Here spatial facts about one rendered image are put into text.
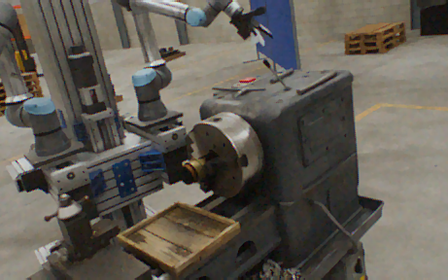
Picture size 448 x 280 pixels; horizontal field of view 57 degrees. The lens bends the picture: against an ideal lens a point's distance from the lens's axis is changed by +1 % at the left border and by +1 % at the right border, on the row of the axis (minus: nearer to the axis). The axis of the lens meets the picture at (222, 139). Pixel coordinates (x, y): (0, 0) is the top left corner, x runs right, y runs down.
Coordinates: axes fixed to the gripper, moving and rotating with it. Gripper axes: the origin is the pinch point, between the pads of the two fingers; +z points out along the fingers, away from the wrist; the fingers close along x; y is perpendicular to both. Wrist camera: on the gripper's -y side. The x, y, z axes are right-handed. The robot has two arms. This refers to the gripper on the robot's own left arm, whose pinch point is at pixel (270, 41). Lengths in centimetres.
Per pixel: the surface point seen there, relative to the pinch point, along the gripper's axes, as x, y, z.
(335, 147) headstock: 14, 7, 54
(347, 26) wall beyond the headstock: -1066, 192, 88
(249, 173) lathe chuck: 59, 19, 30
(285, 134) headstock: 47, 4, 30
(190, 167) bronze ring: 68, 29, 14
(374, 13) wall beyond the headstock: -1033, 112, 109
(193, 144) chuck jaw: 58, 29, 8
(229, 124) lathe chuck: 54, 14, 13
